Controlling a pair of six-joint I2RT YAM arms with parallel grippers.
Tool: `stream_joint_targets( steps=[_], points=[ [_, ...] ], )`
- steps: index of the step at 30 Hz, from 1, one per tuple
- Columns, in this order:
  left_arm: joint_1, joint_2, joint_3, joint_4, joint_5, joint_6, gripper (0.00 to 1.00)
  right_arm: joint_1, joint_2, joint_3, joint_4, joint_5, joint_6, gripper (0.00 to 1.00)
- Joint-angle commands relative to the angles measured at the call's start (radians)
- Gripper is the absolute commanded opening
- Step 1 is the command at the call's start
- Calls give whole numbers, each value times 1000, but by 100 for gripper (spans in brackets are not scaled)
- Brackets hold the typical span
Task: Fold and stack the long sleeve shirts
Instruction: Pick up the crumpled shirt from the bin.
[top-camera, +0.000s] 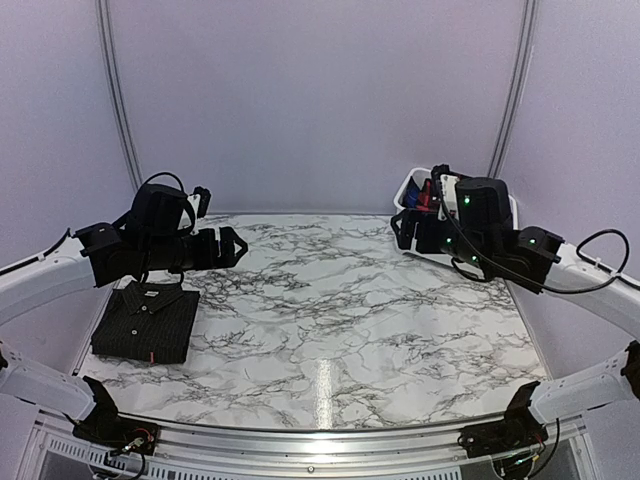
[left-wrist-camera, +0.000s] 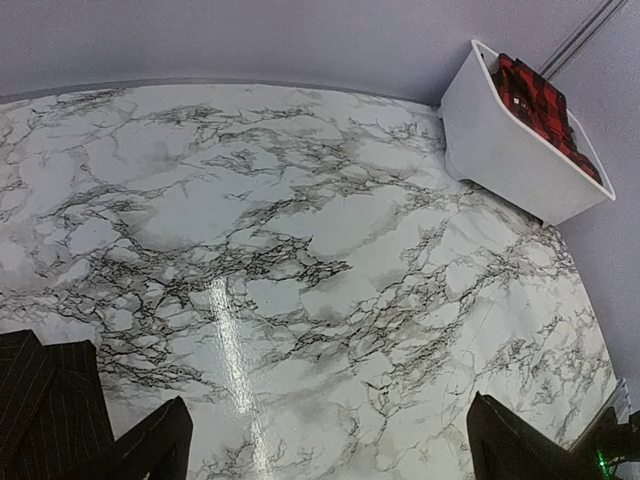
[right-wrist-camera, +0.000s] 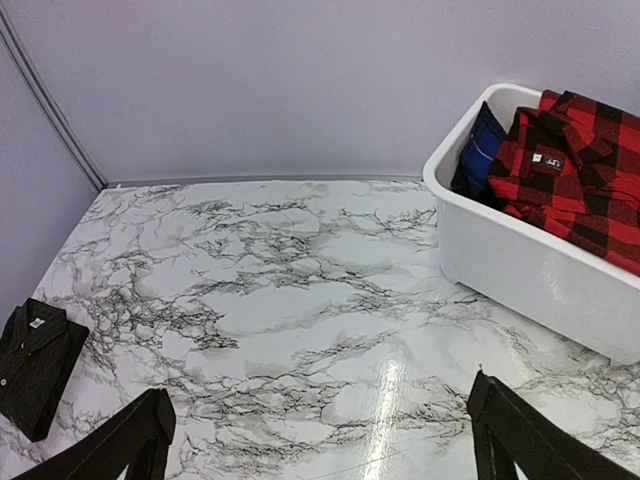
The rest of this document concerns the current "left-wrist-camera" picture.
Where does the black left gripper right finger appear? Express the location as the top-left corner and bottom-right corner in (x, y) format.
(466, 393), (588, 479)

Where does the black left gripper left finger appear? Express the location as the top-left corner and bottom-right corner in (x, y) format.
(63, 396), (193, 479)

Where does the red black plaid shirt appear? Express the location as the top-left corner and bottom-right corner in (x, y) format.
(491, 53), (603, 184)

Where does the black pinstripe folded shirt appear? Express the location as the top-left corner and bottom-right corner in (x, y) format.
(1, 330), (114, 479)

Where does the white plastic bin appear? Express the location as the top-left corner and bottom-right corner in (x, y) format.
(439, 39), (616, 226)

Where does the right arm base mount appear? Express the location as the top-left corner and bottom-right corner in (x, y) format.
(572, 407), (639, 479)

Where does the right wall corner profile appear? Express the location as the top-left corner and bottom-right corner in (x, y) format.
(538, 0), (630, 80)

